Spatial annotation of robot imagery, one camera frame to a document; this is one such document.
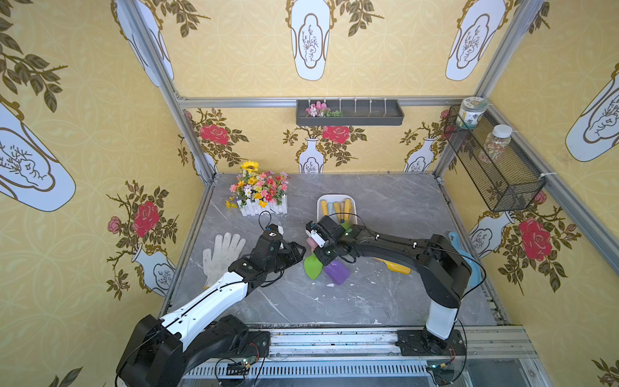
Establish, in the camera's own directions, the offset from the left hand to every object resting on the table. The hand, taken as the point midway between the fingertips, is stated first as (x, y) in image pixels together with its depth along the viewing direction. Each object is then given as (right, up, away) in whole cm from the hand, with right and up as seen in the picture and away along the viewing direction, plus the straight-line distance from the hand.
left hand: (295, 249), depth 84 cm
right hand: (+10, -1, +7) cm, 13 cm away
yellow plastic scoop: (+21, +13, +19) cm, 31 cm away
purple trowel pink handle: (+15, -9, +2) cm, 17 cm away
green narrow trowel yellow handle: (+6, -8, +6) cm, 12 cm away
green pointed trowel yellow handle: (+11, +14, +19) cm, 26 cm away
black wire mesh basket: (+72, +27, -1) cm, 77 cm away
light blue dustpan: (+66, -9, +4) cm, 67 cm away
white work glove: (-28, -3, +11) cm, 30 cm away
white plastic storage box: (+15, +18, +23) cm, 33 cm away
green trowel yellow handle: (+17, +13, +22) cm, 30 cm away
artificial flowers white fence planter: (-15, +20, +11) cm, 27 cm away
